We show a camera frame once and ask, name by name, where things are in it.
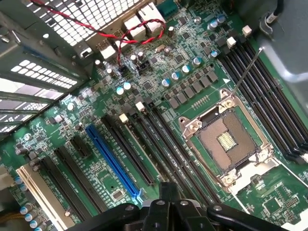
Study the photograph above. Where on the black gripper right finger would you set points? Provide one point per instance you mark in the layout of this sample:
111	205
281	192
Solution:
190	216

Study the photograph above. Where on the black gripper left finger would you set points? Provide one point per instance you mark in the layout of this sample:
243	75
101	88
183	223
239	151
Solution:
156	216

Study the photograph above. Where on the black RAM slot white latch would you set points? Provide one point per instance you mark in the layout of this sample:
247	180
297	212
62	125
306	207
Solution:
173	155
264	100
281	89
123	118

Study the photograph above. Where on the green Dell motherboard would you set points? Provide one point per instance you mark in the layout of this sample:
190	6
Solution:
108	173

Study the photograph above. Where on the blue expansion slot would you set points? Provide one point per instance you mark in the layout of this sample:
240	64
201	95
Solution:
111	159

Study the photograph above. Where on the long black expansion slot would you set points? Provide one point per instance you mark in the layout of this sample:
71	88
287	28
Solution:
127	149
80	179
63	187

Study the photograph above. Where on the CPU socket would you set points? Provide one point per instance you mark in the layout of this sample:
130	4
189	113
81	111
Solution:
226	142

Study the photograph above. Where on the silver socket cover plate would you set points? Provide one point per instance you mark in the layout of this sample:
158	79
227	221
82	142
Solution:
262	168

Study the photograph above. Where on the short black expansion slot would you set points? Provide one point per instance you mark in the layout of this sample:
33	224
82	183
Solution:
81	146

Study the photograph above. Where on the white expansion slot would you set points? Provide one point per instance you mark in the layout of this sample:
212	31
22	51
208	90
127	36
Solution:
41	196

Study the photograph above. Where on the white power connector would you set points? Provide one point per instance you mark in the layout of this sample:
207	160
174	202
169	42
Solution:
4	178

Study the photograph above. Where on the thin metal locking lever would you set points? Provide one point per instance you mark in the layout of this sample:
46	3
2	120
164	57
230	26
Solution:
247	71

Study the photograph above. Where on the silver stacked USB port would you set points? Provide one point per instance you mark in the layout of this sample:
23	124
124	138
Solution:
133	25

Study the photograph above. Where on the grey metal PC case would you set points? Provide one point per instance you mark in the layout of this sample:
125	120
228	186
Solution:
288	48

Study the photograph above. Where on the silver Ethernet port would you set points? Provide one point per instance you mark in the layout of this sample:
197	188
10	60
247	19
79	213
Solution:
150	14

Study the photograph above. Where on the teal serial port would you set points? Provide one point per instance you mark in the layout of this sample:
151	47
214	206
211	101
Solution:
167	7

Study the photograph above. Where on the silver metal latch bracket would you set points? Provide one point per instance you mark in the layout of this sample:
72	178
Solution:
84	51

